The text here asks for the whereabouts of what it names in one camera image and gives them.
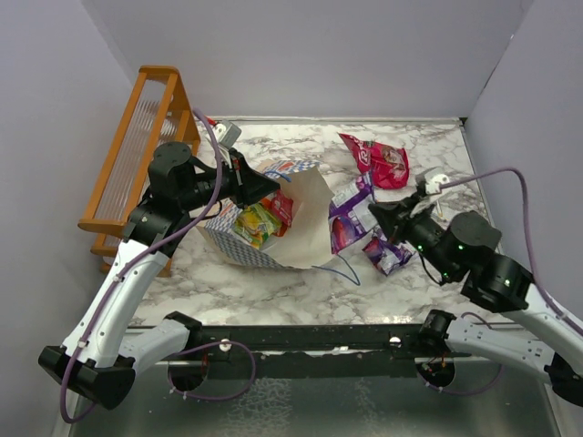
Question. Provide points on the yellow green snack packet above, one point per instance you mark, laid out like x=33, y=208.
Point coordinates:
x=255, y=225

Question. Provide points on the blue checkered paper bag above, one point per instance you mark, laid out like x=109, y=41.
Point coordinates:
x=305, y=245

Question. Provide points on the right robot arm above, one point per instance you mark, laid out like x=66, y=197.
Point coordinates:
x=465, y=253

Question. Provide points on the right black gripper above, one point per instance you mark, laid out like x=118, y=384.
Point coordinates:
x=397, y=217

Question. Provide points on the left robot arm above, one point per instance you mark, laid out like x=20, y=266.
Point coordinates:
x=95, y=361

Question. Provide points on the large purple snack bag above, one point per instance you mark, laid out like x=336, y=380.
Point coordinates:
x=349, y=216

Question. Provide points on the red crisps bag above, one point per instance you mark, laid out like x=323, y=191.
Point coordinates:
x=388, y=165

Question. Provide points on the wooden dish rack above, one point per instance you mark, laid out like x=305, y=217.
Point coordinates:
x=157, y=111

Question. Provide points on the green cap marker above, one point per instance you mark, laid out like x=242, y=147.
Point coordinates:
x=438, y=210

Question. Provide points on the red snack packet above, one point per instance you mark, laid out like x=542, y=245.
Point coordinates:
x=281, y=207

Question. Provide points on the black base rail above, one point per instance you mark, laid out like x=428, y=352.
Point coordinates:
x=235, y=352

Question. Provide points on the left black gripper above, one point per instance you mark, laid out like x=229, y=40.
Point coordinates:
x=249, y=186

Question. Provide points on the purple snack packet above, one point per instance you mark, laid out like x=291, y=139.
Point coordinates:
x=385, y=256

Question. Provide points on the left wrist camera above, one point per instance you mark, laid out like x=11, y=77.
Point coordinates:
x=226, y=133

